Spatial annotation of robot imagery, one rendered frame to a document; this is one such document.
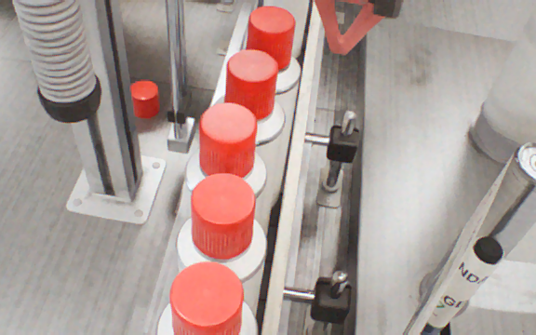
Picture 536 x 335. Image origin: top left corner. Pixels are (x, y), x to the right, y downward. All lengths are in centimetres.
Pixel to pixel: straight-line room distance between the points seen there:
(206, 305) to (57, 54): 14
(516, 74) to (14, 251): 53
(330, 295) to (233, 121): 18
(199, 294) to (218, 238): 4
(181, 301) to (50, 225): 36
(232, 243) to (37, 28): 14
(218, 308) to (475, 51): 61
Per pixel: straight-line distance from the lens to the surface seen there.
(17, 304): 55
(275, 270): 44
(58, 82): 30
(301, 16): 63
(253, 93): 33
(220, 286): 24
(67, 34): 28
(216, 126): 30
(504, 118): 60
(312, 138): 54
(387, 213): 54
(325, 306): 43
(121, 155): 52
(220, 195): 27
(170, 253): 39
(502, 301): 53
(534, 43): 55
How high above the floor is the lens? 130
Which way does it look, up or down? 51 degrees down
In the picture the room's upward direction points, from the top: 8 degrees clockwise
